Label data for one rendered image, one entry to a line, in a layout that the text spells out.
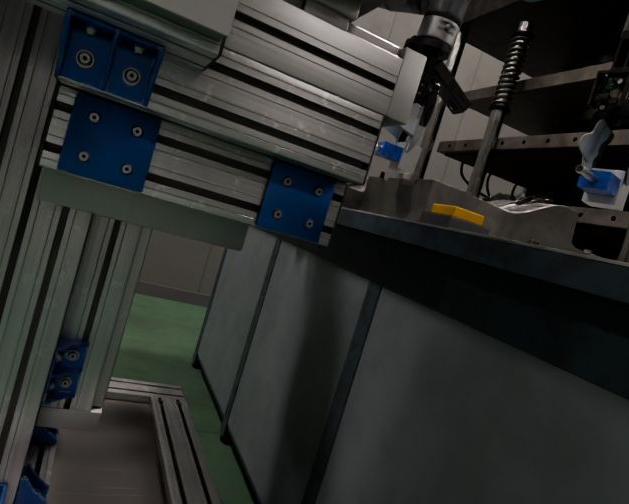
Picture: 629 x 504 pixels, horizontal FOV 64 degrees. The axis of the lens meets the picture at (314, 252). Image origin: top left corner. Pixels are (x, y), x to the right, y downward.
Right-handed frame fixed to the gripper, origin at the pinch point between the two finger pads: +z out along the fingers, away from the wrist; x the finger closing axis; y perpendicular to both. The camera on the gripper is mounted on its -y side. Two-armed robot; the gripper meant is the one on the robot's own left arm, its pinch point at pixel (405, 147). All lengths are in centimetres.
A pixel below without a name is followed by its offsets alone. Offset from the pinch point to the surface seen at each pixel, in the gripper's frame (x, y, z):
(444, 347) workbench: 30.5, -4.8, 30.3
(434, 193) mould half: 10.0, -4.5, 7.3
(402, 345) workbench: 20.4, -3.8, 34.2
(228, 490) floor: -27, 2, 96
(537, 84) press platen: -81, -75, -55
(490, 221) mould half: 8.4, -18.9, 8.2
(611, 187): 34.1, -18.7, -0.5
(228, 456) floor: -45, 0, 97
